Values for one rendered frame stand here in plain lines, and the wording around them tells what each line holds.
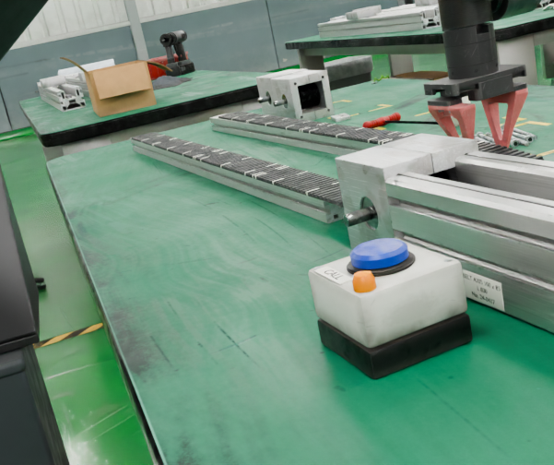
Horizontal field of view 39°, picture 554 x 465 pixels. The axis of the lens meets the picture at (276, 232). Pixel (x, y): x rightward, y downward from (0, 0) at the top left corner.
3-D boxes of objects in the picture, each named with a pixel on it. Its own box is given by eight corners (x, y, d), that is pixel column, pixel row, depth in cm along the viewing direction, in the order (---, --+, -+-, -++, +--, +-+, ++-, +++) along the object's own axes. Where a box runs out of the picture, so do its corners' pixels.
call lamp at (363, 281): (349, 289, 51) (346, 271, 51) (369, 281, 52) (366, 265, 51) (360, 294, 50) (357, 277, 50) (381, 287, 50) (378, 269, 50)
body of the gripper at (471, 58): (529, 79, 90) (522, 14, 88) (456, 101, 87) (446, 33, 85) (493, 79, 96) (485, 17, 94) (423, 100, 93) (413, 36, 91)
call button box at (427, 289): (320, 344, 58) (304, 265, 57) (429, 303, 62) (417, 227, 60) (374, 382, 51) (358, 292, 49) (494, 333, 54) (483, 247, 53)
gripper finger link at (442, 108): (519, 155, 91) (510, 74, 89) (469, 171, 89) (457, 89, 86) (483, 149, 97) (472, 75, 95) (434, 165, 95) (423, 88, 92)
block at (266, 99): (253, 120, 184) (245, 79, 182) (298, 109, 188) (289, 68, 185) (270, 122, 175) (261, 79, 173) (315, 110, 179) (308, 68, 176)
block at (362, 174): (329, 257, 77) (312, 164, 74) (435, 222, 81) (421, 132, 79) (376, 280, 69) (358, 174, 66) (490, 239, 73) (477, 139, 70)
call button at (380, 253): (344, 274, 56) (338, 248, 55) (391, 257, 57) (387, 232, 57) (371, 288, 52) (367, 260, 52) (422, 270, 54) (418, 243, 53)
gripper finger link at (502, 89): (536, 149, 92) (527, 69, 89) (487, 165, 90) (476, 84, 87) (499, 145, 98) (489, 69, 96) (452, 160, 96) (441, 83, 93)
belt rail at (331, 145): (212, 130, 182) (209, 117, 181) (228, 125, 183) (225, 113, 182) (465, 179, 95) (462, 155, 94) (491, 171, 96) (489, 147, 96)
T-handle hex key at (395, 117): (361, 131, 141) (359, 122, 140) (397, 120, 145) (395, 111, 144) (420, 135, 127) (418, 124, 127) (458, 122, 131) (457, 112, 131)
